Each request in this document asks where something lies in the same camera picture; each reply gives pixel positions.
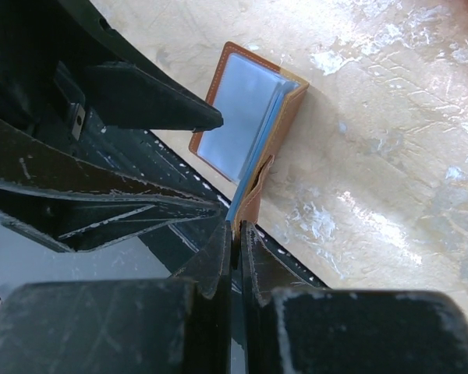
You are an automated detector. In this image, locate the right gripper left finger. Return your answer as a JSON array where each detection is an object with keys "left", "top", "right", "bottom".
[{"left": 173, "top": 221, "right": 232, "bottom": 373}]

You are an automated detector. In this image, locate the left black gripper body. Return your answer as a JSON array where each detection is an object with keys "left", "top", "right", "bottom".
[{"left": 0, "top": 1, "right": 199, "bottom": 164}]

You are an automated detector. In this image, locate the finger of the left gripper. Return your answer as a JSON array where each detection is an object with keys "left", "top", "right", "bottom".
[
  {"left": 83, "top": 62, "right": 223, "bottom": 132},
  {"left": 0, "top": 119, "right": 219, "bottom": 252}
]

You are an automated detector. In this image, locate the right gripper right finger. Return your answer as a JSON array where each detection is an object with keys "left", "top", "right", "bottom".
[{"left": 239, "top": 221, "right": 314, "bottom": 373}]

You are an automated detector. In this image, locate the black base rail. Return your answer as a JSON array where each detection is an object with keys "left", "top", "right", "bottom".
[{"left": 73, "top": 108, "right": 328, "bottom": 289}]

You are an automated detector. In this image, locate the brown leather card holder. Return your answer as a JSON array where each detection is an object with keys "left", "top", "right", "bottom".
[{"left": 189, "top": 41, "right": 310, "bottom": 229}]

